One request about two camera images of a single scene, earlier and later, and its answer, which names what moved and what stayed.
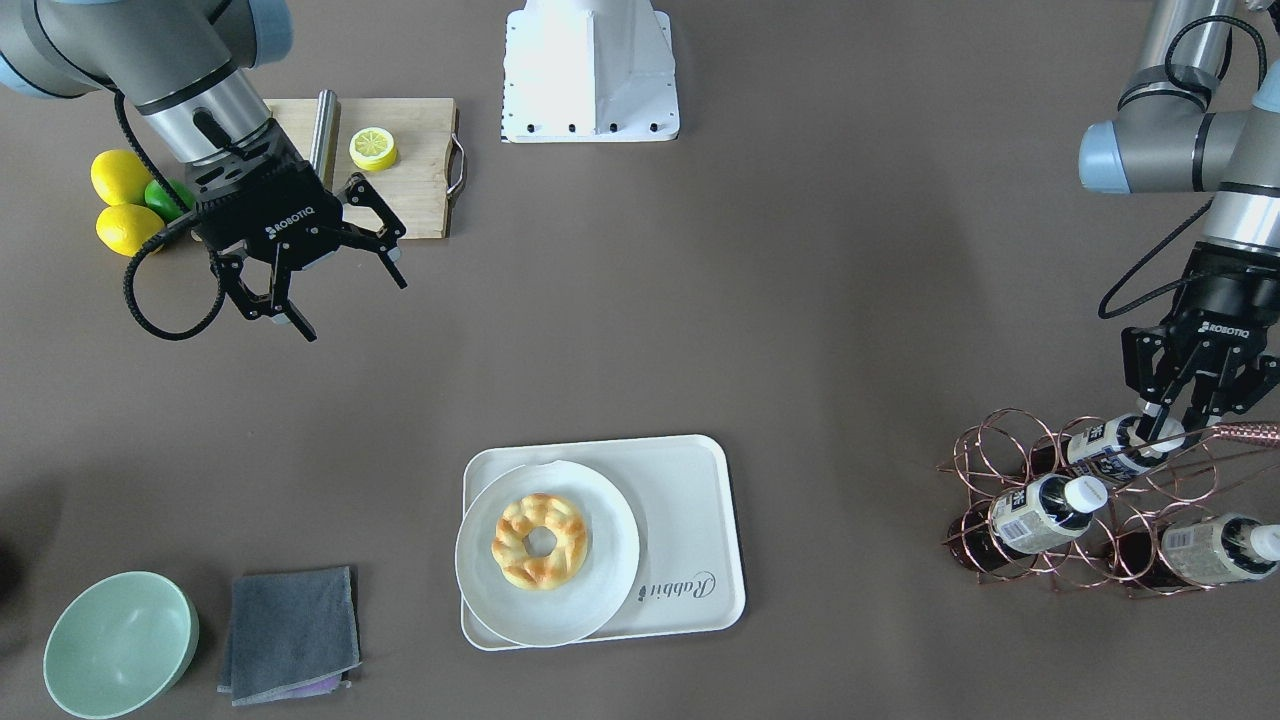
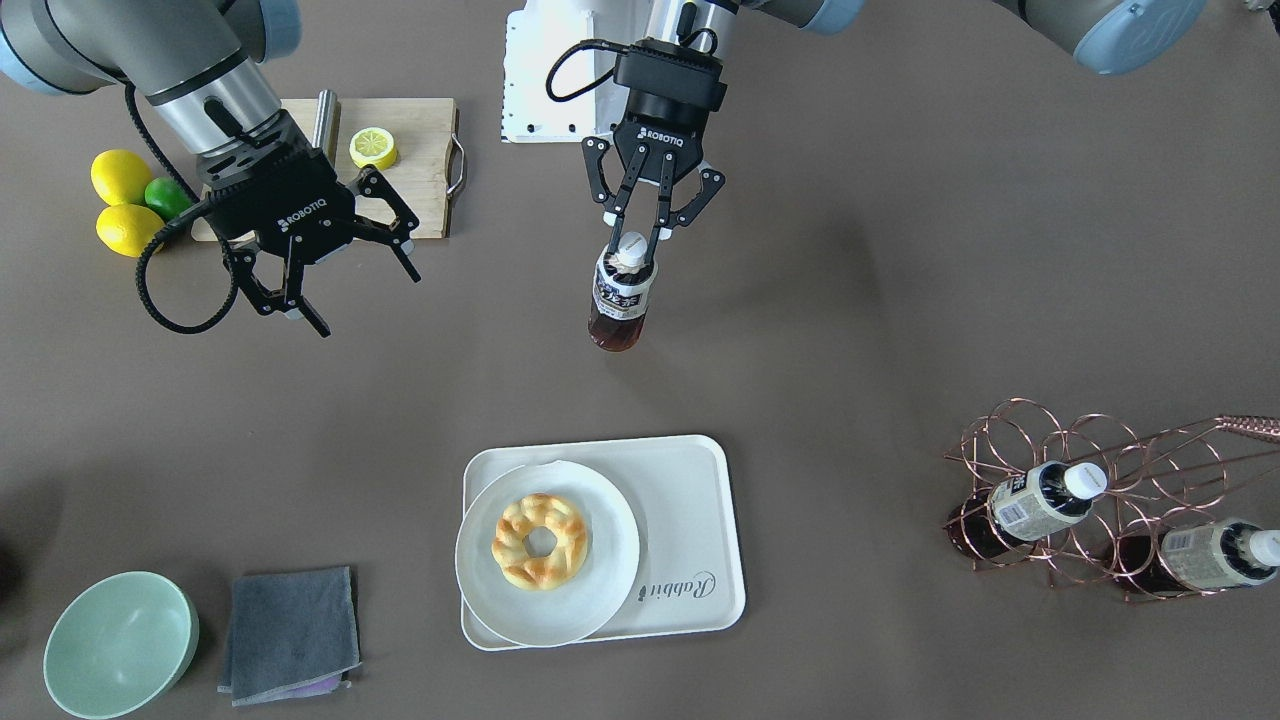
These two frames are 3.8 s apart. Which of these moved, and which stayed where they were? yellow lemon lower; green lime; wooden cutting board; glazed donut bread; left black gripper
Moved: left black gripper
Stayed: glazed donut bread; yellow lemon lower; wooden cutting board; green lime
